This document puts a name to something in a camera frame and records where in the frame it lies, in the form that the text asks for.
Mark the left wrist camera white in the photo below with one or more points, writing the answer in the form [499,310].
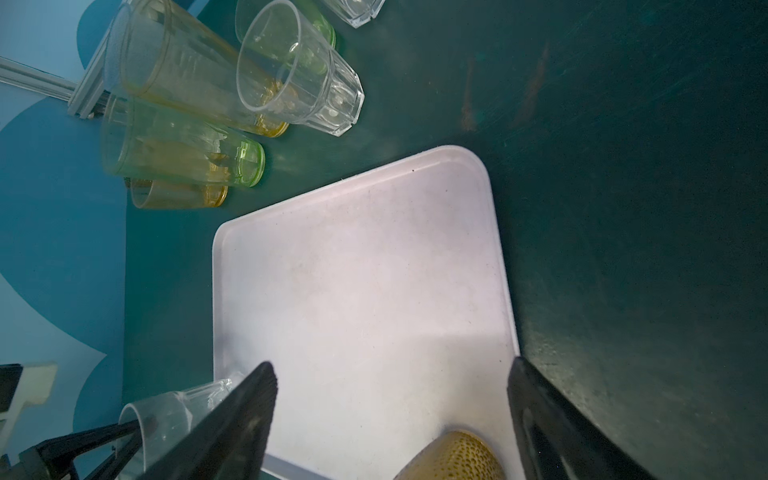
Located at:
[23,386]

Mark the pink rectangular tray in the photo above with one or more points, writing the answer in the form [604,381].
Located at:
[383,305]

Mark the small green glass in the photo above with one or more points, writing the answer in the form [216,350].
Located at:
[247,10]

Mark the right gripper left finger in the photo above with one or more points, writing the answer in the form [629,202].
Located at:
[230,442]

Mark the clear faceted glass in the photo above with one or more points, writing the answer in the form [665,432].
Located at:
[355,12]
[287,70]
[165,419]

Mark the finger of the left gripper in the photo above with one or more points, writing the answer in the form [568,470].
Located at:
[57,455]
[110,468]

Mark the orange short glass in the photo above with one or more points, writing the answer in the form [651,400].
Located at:
[160,195]

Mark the aluminium frame back bar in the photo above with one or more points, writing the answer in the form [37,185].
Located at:
[28,78]

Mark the tall green glass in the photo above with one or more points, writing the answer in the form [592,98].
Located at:
[144,140]

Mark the tall orange glass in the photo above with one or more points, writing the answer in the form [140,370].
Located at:
[175,60]

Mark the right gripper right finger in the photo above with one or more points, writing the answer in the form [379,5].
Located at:
[554,439]

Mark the aluminium frame left post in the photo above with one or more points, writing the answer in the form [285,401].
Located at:
[90,95]

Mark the tall clear bluish glass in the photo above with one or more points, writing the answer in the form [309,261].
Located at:
[115,62]

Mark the dark amber textured glass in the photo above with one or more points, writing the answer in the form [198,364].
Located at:
[455,455]

